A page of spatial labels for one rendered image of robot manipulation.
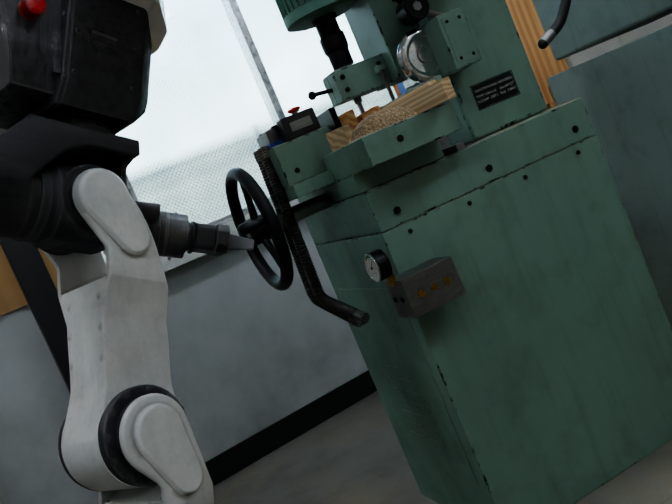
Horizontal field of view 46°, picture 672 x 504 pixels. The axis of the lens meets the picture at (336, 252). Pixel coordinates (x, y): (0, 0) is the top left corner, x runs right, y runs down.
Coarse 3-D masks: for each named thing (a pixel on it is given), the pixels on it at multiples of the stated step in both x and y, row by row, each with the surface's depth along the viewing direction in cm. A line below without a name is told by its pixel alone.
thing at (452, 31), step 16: (448, 16) 168; (464, 16) 169; (432, 32) 170; (448, 32) 167; (464, 32) 169; (432, 48) 173; (448, 48) 168; (464, 48) 169; (448, 64) 170; (464, 64) 169
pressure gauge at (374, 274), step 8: (368, 256) 152; (376, 256) 151; (384, 256) 151; (368, 264) 154; (376, 264) 150; (384, 264) 150; (368, 272) 155; (376, 272) 152; (384, 272) 151; (392, 272) 154; (376, 280) 154; (392, 280) 153
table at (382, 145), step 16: (432, 112) 153; (448, 112) 154; (384, 128) 150; (400, 128) 151; (416, 128) 152; (432, 128) 153; (448, 128) 154; (352, 144) 153; (368, 144) 149; (384, 144) 150; (400, 144) 151; (416, 144) 152; (336, 160) 163; (352, 160) 156; (368, 160) 149; (384, 160) 149; (320, 176) 167; (336, 176) 167; (288, 192) 169; (304, 192) 166
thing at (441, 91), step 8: (440, 80) 145; (448, 80) 146; (424, 88) 151; (432, 88) 149; (440, 88) 146; (448, 88) 145; (416, 96) 155; (424, 96) 152; (432, 96) 150; (440, 96) 147; (448, 96) 145; (400, 104) 162; (408, 104) 159; (416, 104) 156; (424, 104) 154; (432, 104) 151; (416, 112) 158
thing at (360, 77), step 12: (372, 60) 180; (384, 60) 181; (336, 72) 176; (348, 72) 177; (360, 72) 178; (372, 72) 179; (324, 84) 182; (336, 84) 176; (348, 84) 177; (360, 84) 178; (372, 84) 179; (384, 84) 180; (336, 96) 179; (348, 96) 177; (360, 96) 181
